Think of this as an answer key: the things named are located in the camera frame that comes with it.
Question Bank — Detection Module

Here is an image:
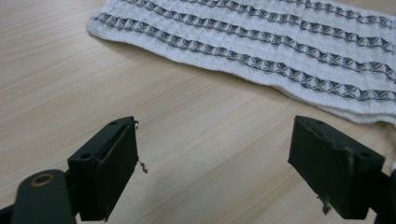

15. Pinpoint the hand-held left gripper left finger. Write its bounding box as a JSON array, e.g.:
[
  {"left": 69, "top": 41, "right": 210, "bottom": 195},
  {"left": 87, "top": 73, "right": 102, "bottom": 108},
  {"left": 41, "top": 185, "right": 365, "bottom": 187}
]
[{"left": 67, "top": 116, "right": 139, "bottom": 222}]

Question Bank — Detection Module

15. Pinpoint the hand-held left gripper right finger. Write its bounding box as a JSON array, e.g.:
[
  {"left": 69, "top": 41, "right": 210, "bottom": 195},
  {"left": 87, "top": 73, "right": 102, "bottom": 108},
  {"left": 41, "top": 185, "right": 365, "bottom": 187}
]
[{"left": 288, "top": 115, "right": 386, "bottom": 220}]

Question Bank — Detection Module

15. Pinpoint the white towel with grey stripes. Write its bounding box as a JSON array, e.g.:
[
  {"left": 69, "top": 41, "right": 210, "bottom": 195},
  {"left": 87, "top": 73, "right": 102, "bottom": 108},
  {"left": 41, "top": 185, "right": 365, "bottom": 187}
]
[{"left": 86, "top": 0, "right": 396, "bottom": 127}]

